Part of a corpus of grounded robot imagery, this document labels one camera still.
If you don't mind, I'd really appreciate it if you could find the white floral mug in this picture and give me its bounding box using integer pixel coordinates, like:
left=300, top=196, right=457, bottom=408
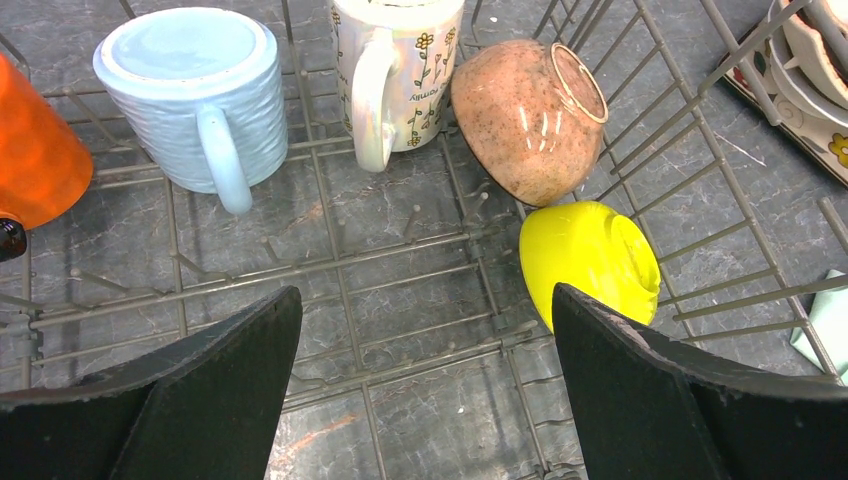
left=328, top=0, right=464, bottom=173

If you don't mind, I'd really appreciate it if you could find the beige brown-rimmed bowl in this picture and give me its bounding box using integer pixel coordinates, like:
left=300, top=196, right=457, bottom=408
left=450, top=39, right=609, bottom=207

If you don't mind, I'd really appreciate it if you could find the green cartoon cloth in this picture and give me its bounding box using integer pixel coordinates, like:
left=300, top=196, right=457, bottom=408
left=790, top=269, right=847, bottom=386

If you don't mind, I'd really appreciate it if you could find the grey wire dish rack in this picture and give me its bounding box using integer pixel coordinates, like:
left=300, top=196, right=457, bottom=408
left=1, top=1, right=847, bottom=479

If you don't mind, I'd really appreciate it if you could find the plain white plate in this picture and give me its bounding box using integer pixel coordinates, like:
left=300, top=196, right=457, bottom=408
left=768, top=12, right=847, bottom=127

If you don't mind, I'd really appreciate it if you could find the orange mug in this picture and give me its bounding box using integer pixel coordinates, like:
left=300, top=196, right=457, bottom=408
left=1, top=56, right=93, bottom=262

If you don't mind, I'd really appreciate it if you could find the light blue mug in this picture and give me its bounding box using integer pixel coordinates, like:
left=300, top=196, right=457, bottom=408
left=92, top=7, right=288, bottom=215

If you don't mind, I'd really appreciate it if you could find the lime green bowl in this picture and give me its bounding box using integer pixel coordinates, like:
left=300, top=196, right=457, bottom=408
left=519, top=201, right=661, bottom=331

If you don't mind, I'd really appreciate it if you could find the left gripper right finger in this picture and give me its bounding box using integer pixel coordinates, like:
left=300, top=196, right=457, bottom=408
left=552, top=283, right=847, bottom=479

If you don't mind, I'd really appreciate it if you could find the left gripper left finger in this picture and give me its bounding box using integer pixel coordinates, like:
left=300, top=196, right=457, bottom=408
left=1, top=286, right=303, bottom=479

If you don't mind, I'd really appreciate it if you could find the square floral plate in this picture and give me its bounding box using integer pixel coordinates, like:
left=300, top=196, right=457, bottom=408
left=747, top=37, right=847, bottom=185

